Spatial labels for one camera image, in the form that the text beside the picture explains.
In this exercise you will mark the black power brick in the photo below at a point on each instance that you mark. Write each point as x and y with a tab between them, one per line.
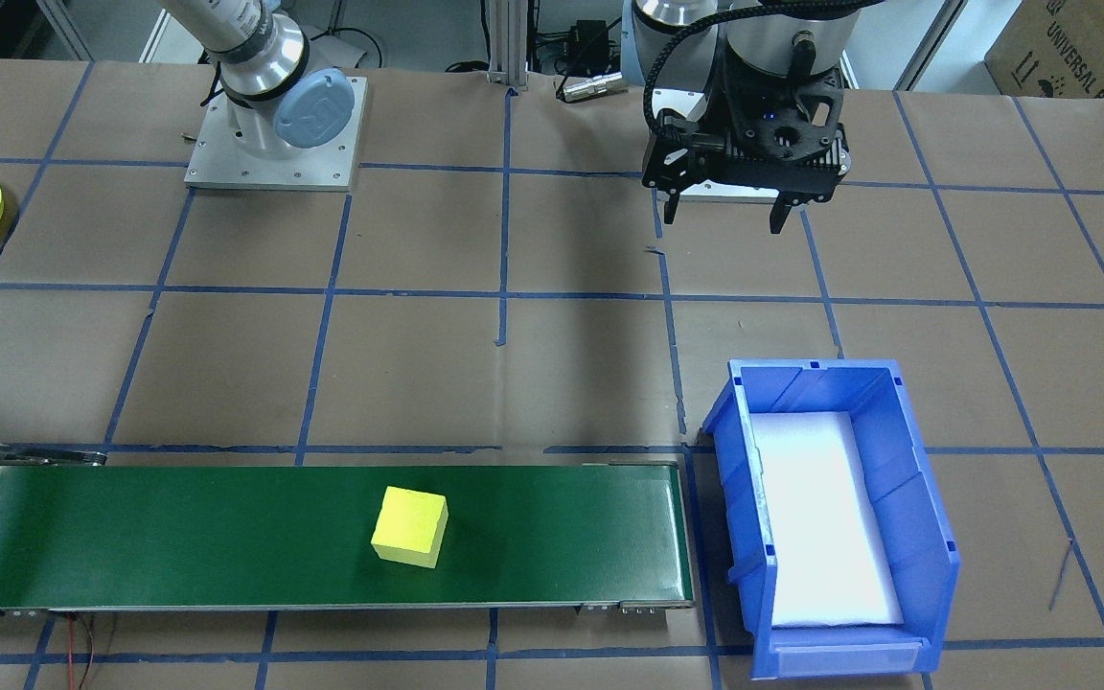
588	34

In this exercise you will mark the yellow foam block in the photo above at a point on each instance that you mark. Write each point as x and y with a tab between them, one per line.
408	527

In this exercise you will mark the aluminium profile post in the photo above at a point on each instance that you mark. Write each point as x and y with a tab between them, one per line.
506	38

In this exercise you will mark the blue plastic storage bin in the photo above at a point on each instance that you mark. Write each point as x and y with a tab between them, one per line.
907	517

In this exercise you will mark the brown cardboard box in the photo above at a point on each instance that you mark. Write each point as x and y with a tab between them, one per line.
1069	48

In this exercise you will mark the silver cylindrical connector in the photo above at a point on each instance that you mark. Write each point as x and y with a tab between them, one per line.
590	88

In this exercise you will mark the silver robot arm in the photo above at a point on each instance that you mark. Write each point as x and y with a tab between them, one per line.
317	110
677	43

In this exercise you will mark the green conveyor belt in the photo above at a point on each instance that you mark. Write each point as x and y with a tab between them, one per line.
178	537

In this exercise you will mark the white foam sheet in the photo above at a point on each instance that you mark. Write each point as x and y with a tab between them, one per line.
820	517

